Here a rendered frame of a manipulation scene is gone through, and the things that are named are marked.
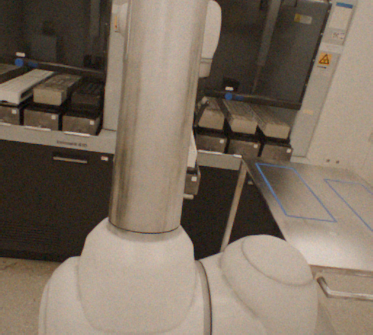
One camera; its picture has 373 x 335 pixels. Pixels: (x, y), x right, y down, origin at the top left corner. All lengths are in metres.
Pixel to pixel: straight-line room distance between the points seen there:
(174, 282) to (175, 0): 0.34
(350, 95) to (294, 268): 2.54
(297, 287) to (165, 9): 0.39
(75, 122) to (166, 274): 1.11
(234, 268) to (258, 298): 0.05
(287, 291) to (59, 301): 0.29
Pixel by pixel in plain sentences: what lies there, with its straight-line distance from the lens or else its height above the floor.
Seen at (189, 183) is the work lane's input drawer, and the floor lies 0.77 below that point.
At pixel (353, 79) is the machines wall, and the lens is 2.97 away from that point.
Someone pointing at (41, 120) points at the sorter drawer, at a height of 0.77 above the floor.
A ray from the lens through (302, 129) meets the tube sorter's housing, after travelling 1.65.
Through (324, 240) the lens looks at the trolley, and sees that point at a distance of 0.91.
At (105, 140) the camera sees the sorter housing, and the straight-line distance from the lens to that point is 1.48.
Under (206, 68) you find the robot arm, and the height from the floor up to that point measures 1.13.
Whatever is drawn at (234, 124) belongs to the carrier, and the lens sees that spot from 1.54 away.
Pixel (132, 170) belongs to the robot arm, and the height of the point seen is 1.08.
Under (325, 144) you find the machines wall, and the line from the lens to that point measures 3.04.
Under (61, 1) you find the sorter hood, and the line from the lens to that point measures 1.49.
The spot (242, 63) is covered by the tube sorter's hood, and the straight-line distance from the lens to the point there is 1.48.
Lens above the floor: 1.26
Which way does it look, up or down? 22 degrees down
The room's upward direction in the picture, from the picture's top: 10 degrees clockwise
